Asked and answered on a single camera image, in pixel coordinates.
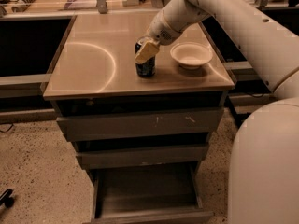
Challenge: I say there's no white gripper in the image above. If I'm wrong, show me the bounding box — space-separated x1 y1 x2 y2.
135 9 182 64

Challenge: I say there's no purple booklet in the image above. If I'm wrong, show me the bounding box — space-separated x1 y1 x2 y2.
64 0 97 10

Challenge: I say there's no dark blue pepsi can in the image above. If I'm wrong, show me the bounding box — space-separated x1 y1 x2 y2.
135 37 155 77

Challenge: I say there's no grey top drawer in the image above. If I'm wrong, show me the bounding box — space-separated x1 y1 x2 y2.
57 107 223 142

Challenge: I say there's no open grey bottom drawer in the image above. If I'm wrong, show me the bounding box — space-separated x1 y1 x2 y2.
85 163 214 224

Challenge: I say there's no grey middle drawer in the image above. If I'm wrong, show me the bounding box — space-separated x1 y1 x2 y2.
77 145 208 170

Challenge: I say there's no black chair caster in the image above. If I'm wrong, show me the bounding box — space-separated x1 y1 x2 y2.
0 189 14 208

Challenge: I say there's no white bowl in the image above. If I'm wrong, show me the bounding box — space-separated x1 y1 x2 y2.
170 42 213 70

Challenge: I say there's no grey drawer cabinet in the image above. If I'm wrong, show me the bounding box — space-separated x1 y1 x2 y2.
43 10 235 224

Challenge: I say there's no black table leg frame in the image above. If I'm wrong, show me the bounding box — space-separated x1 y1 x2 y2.
224 95 258 128

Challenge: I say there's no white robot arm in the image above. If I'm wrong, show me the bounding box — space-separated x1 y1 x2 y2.
135 0 299 224

